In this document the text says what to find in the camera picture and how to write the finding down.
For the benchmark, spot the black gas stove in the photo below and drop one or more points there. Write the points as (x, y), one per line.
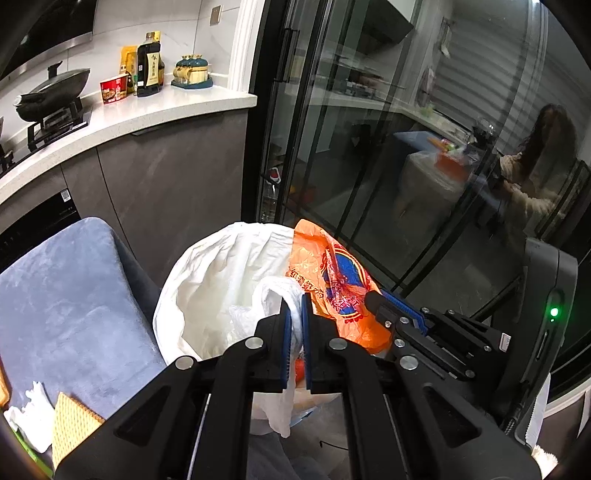
(55, 124)

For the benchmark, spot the red instant noodle cup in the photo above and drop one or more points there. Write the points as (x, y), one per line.
(114, 90)

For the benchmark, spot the white clear plastic bag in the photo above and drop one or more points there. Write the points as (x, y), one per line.
(277, 295)

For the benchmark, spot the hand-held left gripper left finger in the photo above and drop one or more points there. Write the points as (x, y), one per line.
(286, 344)

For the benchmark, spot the black framed glass door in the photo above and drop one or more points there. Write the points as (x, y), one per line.
(369, 138)

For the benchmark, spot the yellow waffle cloth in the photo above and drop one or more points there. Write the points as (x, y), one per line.
(74, 420)

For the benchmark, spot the green spice jar set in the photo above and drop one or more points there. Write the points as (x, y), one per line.
(191, 74)

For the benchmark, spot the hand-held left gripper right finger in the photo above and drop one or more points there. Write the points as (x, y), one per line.
(307, 344)

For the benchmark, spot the orange plastic bag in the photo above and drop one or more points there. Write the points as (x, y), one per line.
(318, 272)

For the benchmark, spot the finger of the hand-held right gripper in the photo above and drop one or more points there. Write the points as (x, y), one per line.
(408, 308)
(383, 309)

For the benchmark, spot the wall outlet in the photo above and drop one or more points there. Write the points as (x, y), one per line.
(215, 15)

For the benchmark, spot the white crumpled tissue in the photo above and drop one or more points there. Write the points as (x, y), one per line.
(32, 415)

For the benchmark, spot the small green bottle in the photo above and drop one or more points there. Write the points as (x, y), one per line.
(132, 85)

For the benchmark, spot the trash bin with white liner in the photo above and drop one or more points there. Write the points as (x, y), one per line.
(207, 277)

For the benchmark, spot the dark soy sauce bottle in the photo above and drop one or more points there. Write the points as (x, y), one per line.
(151, 69)

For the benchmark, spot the built-in black dishwasher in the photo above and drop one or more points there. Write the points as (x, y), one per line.
(37, 226)

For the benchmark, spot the yellow packet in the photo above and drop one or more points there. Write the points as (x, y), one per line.
(129, 57)

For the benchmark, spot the grey base cabinet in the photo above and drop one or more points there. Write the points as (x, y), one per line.
(175, 184)

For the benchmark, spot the clear plastic bottle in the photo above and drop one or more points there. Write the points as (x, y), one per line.
(271, 198)

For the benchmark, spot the black wok with lid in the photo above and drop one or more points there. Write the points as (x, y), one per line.
(51, 90)

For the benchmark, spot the black range hood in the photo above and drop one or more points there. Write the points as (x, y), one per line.
(46, 23)

